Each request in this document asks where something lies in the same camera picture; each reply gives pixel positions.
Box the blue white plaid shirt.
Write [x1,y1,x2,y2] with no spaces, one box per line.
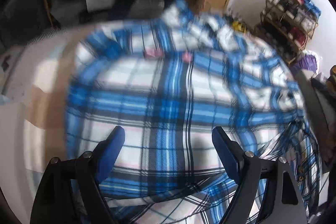
[65,1,321,223]

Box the checkered bed sheet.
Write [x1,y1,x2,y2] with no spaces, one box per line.
[1,26,94,178]

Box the shoe rack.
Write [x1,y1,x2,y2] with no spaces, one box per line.
[255,0,321,65]

